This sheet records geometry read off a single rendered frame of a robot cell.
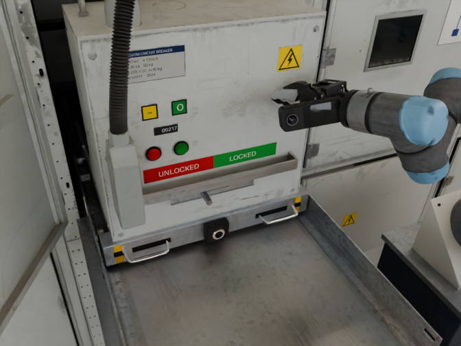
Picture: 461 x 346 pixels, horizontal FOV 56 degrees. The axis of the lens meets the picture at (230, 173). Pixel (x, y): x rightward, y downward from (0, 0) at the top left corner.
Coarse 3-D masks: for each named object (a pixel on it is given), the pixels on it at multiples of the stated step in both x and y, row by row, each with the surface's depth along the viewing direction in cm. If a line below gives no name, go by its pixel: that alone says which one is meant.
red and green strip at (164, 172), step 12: (216, 156) 98; (228, 156) 99; (240, 156) 101; (252, 156) 102; (264, 156) 104; (156, 168) 93; (168, 168) 94; (180, 168) 96; (192, 168) 97; (204, 168) 98; (144, 180) 93; (156, 180) 95
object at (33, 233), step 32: (0, 32) 85; (0, 64) 85; (0, 96) 86; (32, 96) 93; (0, 128) 84; (0, 160) 88; (32, 160) 101; (0, 192) 89; (32, 192) 102; (0, 224) 90; (32, 224) 103; (64, 224) 114; (0, 256) 91; (32, 256) 104; (0, 288) 92; (0, 320) 92
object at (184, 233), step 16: (304, 192) 116; (240, 208) 110; (256, 208) 111; (272, 208) 114; (304, 208) 119; (192, 224) 105; (240, 224) 112; (112, 240) 100; (128, 240) 100; (144, 240) 101; (160, 240) 104; (176, 240) 106; (192, 240) 108; (112, 256) 100
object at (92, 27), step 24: (144, 0) 93; (168, 0) 93; (192, 0) 94; (216, 0) 94; (240, 0) 95; (264, 0) 96; (288, 0) 96; (72, 24) 78; (96, 24) 79; (144, 24) 80; (168, 24) 80; (192, 24) 79; (216, 24) 81; (72, 48) 86; (96, 144) 84; (96, 168) 97
